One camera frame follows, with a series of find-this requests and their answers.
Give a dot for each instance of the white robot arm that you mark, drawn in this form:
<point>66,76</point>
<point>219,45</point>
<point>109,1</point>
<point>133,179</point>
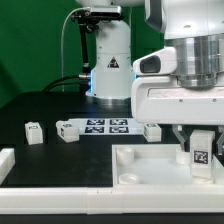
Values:
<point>180,84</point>

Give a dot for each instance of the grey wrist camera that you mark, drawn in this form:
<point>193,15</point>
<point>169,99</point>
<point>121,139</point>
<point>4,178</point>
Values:
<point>150,64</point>

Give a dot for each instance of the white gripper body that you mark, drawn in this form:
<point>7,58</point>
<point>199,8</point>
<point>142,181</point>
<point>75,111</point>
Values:
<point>157,98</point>

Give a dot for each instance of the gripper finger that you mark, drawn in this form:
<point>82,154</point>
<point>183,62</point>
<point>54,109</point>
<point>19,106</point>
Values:
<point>178,131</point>
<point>220,140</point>

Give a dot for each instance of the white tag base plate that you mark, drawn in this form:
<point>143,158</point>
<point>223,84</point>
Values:
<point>107,126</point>

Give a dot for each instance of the white square table top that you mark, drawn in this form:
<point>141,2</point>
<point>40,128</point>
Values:
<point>157,164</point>

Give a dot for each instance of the black camera on stand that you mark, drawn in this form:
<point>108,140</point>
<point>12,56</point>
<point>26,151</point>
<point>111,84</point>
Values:
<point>88,19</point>

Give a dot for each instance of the white U-shaped obstacle fence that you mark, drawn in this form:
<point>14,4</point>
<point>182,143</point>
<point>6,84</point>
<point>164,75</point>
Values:
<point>117,199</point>

